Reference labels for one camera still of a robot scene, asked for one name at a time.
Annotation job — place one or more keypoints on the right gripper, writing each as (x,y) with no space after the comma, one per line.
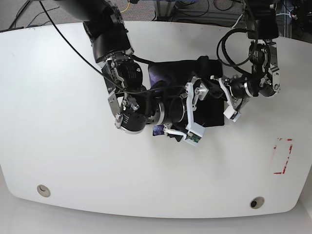
(181,109)

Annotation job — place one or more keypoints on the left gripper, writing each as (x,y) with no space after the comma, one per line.
(236,90)

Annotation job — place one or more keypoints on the black t-shirt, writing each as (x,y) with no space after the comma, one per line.
(168,80)

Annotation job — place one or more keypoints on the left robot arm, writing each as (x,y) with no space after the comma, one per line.
(259,71)

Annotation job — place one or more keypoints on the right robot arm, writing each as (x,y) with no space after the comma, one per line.
(116,62)

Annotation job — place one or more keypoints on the red tape rectangle marking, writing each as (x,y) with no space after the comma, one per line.
(281,155)

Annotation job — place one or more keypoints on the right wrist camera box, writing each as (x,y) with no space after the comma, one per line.
(194,133)

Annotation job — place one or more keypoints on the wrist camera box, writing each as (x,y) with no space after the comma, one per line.
(231,114)
(194,133)

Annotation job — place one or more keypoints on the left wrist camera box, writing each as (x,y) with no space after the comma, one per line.
(231,114)

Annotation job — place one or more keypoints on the right table cable grommet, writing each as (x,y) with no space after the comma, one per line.
(257,202)

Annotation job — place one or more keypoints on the table cable grommet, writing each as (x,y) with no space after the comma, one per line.
(257,202)
(43,191)

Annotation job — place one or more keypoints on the left table cable grommet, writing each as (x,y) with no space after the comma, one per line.
(43,191)

